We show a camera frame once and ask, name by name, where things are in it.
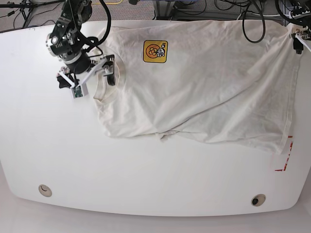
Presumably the white graphic T-shirt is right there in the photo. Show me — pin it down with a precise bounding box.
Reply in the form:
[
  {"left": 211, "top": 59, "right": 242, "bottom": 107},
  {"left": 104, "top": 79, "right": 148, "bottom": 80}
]
[{"left": 94, "top": 20, "right": 300, "bottom": 154}]

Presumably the right table cable grommet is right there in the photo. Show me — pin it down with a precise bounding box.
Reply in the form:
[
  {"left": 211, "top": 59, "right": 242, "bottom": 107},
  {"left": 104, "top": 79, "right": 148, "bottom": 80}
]
[{"left": 251, "top": 194, "right": 266, "bottom": 207}]

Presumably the aluminium frame rack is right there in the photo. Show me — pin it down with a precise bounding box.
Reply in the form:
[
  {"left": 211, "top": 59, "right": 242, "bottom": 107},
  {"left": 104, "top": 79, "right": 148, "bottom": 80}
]
[{"left": 151, "top": 0, "right": 291, "bottom": 24}]

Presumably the red tape rectangle marking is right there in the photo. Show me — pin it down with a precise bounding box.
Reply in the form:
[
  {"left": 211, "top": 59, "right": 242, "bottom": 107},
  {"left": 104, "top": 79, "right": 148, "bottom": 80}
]
[{"left": 273, "top": 135, "right": 294, "bottom": 172}]

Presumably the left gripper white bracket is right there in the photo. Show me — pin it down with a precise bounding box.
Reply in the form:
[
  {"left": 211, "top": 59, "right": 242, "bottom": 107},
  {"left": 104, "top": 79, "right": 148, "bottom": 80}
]
[{"left": 290, "top": 28, "right": 311, "bottom": 54}]

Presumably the table cable grommet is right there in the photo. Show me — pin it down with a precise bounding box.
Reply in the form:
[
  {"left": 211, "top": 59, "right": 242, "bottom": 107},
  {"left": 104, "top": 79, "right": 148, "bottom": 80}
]
[
  {"left": 38, "top": 184, "right": 52, "bottom": 198},
  {"left": 251, "top": 194, "right": 266, "bottom": 207}
]

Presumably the white power strip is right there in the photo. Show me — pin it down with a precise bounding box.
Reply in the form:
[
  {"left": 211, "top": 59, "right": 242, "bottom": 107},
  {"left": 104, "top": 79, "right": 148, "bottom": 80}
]
[{"left": 289, "top": 8, "right": 311, "bottom": 19}]

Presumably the black tripod stand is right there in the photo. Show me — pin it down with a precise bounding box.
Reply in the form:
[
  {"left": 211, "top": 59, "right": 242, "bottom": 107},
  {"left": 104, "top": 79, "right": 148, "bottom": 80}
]
[{"left": 0, "top": 0, "right": 65, "bottom": 29}]

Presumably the left table cable grommet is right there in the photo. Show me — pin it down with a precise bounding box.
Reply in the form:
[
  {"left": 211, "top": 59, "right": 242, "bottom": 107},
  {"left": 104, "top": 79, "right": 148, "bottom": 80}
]
[{"left": 38, "top": 184, "right": 52, "bottom": 198}]

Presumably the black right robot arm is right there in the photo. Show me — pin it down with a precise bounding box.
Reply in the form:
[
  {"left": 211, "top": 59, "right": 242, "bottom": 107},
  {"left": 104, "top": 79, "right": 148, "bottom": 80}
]
[{"left": 46, "top": 0, "right": 116, "bottom": 98}]

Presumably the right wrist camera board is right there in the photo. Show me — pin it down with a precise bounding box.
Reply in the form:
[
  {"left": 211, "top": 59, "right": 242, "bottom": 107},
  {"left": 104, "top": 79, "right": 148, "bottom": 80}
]
[{"left": 70, "top": 85, "right": 84, "bottom": 99}]

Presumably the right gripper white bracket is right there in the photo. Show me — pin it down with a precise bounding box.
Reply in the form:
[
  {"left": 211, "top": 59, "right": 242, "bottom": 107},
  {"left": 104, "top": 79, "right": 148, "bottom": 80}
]
[{"left": 56, "top": 53, "right": 116, "bottom": 91}]

